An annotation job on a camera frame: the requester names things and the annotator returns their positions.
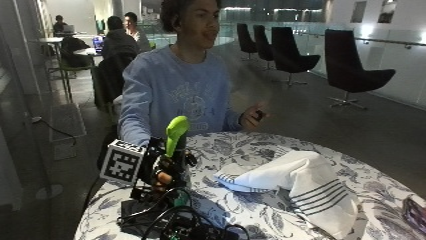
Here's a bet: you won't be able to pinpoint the white cube with black markers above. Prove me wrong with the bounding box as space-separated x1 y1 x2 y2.
99 139 148 185

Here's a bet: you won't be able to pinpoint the black floor cable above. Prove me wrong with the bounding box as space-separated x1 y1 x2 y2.
30 115 79 147

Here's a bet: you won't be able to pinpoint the black jacket on chair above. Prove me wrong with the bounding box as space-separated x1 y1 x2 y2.
91 52 138 112

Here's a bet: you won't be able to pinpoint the chair with green legs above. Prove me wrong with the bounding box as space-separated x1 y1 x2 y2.
58 35 96 103

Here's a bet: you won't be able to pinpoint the white blue floral tablecloth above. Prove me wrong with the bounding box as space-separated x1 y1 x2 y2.
74 131 426 240

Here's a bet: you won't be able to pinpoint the laptop with blue screen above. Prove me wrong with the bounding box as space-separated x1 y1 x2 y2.
91 35 107 52

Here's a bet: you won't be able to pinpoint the grey floor mat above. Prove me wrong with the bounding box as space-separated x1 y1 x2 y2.
47 102 88 142

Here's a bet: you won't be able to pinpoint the black electronics box with cables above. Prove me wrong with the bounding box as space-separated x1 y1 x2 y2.
116 185 251 240

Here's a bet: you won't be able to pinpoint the green elongated toy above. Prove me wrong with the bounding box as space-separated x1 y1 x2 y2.
164 115 192 158

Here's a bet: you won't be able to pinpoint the white cloth with dark stripes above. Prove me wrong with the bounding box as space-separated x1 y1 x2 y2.
212 149 363 240

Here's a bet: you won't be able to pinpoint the glass railing with handrail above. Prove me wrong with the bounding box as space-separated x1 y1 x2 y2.
222 20 426 108

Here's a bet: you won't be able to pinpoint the dark shiny packet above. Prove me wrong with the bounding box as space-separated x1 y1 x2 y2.
401 194 426 235

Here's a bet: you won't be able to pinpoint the large black swivel chair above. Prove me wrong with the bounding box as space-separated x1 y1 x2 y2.
324 28 397 110

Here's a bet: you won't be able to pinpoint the white round table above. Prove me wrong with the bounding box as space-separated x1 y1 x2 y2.
39 36 64 73

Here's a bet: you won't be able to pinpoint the the person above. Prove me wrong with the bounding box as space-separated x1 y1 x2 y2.
118 0 271 149

